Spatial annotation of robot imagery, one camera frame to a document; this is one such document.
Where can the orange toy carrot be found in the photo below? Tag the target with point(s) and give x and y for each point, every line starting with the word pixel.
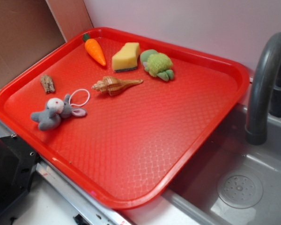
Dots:
pixel 94 49

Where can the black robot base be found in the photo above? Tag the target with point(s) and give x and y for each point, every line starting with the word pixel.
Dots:
pixel 17 166

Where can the small wood bark piece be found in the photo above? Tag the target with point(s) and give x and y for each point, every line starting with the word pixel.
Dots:
pixel 47 84

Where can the grey plush bunny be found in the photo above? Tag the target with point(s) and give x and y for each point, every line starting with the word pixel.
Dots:
pixel 56 110

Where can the grey toy faucet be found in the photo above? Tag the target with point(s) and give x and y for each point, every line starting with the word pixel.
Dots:
pixel 265 95

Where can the brown cardboard panel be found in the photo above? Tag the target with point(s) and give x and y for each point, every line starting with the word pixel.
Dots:
pixel 31 29

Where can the green plush turtle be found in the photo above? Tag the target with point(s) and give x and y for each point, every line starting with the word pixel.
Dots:
pixel 157 64

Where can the red plastic tray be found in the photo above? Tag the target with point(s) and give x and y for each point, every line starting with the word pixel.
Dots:
pixel 130 146

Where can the brown striped seashell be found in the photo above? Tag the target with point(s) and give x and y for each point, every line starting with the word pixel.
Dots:
pixel 114 86

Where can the grey plastic sink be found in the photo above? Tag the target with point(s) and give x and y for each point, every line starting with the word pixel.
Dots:
pixel 194 189

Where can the yellow sponge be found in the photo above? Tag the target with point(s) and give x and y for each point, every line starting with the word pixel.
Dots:
pixel 126 58

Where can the sink drain cover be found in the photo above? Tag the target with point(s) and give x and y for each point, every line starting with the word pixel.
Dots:
pixel 240 189

